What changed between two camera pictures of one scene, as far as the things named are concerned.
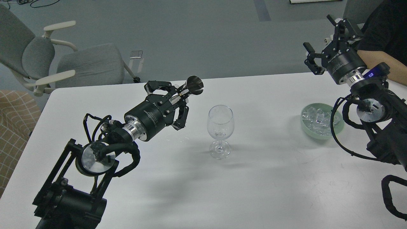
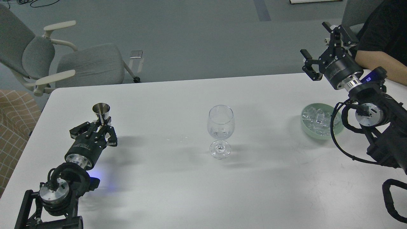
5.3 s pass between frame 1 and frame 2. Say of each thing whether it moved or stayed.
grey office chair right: stayed
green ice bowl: stayed
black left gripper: moved
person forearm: stayed
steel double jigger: moved
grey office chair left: stayed
